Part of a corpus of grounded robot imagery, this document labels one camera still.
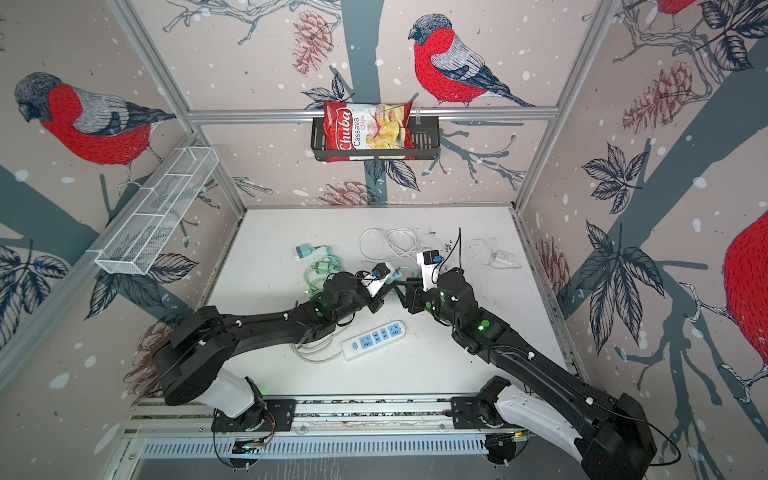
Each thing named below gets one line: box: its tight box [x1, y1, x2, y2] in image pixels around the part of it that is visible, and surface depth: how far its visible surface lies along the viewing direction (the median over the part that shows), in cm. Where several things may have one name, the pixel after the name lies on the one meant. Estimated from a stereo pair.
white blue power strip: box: [341, 321, 406, 361], surface depth 85 cm
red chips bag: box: [323, 101, 415, 163], surface depth 90 cm
